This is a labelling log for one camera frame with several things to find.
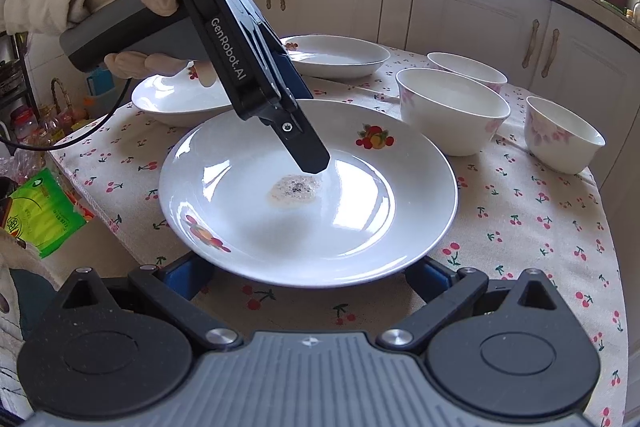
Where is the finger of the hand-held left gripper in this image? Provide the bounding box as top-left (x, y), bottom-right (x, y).
top-left (239, 13), bottom-right (332, 172)
top-left (270, 34), bottom-right (315, 102)

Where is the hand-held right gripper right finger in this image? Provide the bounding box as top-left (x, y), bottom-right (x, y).
top-left (376, 257), bottom-right (571, 354)

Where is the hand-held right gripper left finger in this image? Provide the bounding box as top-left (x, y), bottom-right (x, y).
top-left (60, 252), bottom-right (241, 355)

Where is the large white fruit-print plate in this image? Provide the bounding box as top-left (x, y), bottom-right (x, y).
top-left (158, 98), bottom-right (459, 292)

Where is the white pink-flower bowl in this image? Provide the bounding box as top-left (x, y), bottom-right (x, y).
top-left (426, 52), bottom-right (509, 95)
top-left (525, 96), bottom-right (607, 175)
top-left (396, 68), bottom-right (512, 156)

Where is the cherry-print tablecloth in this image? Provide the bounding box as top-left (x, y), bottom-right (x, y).
top-left (47, 34), bottom-right (630, 427)

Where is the green packet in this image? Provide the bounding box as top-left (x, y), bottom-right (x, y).
top-left (5, 167), bottom-right (88, 258)

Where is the blue plastic holder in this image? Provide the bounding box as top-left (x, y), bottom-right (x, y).
top-left (86, 69), bottom-right (115, 98)

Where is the white patterned cloth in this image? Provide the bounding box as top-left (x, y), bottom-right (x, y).
top-left (0, 232), bottom-right (63, 413)

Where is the white kitchen cabinet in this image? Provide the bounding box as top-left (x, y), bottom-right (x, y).
top-left (232, 0), bottom-right (640, 228)

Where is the dark packet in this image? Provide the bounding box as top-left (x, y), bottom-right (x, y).
top-left (0, 177), bottom-right (23, 240)

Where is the wicker basket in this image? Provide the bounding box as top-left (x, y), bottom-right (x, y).
top-left (49, 78), bottom-right (92, 134)

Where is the metal storage rack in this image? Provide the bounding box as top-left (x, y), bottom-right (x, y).
top-left (0, 32), bottom-right (37, 118)

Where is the plastic jar red lid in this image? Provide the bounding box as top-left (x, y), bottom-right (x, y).
top-left (11, 106), bottom-right (39, 144)

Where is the black cable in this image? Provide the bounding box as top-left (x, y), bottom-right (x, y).
top-left (0, 79), bottom-right (130, 152)

